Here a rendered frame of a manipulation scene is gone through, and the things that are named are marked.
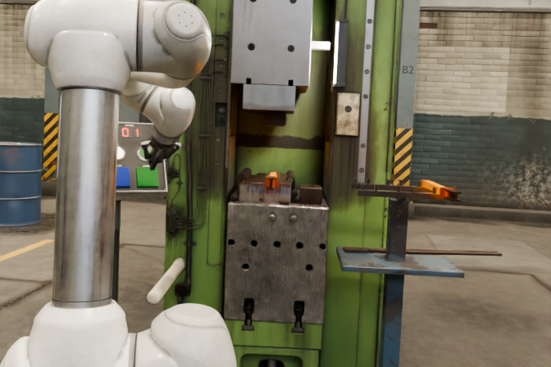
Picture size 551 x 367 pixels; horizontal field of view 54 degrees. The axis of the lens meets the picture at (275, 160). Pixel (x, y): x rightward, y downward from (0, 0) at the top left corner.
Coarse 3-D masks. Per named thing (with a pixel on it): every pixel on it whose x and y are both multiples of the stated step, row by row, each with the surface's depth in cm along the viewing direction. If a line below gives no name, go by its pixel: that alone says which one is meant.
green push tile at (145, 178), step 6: (138, 168) 193; (144, 168) 194; (156, 168) 196; (138, 174) 192; (144, 174) 193; (150, 174) 194; (156, 174) 195; (138, 180) 191; (144, 180) 192; (150, 180) 193; (156, 180) 194; (138, 186) 190; (144, 186) 191; (150, 186) 192; (156, 186) 193
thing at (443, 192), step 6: (426, 180) 202; (426, 186) 196; (432, 186) 188; (438, 186) 182; (438, 192) 180; (444, 192) 173; (450, 192) 165; (456, 192) 164; (450, 198) 166; (456, 198) 164
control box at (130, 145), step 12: (120, 132) 197; (132, 132) 199; (144, 132) 201; (120, 144) 196; (132, 144) 197; (132, 156) 195; (132, 168) 193; (132, 180) 191; (120, 192) 188; (132, 192) 190; (144, 192) 191; (156, 192) 193
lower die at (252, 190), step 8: (248, 176) 242; (256, 176) 233; (264, 176) 235; (280, 176) 236; (240, 184) 209; (248, 184) 209; (256, 184) 209; (264, 184) 209; (280, 184) 209; (288, 184) 209; (240, 192) 209; (248, 192) 209; (256, 192) 209; (264, 192) 209; (272, 192) 209; (280, 192) 209; (288, 192) 209; (240, 200) 209; (248, 200) 209; (256, 200) 209; (264, 200) 209; (272, 200) 209; (280, 200) 209; (288, 200) 209
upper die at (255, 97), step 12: (252, 84) 206; (264, 84) 207; (252, 96) 207; (264, 96) 207; (276, 96) 207; (288, 96) 206; (252, 108) 207; (264, 108) 207; (276, 108) 207; (288, 108) 207
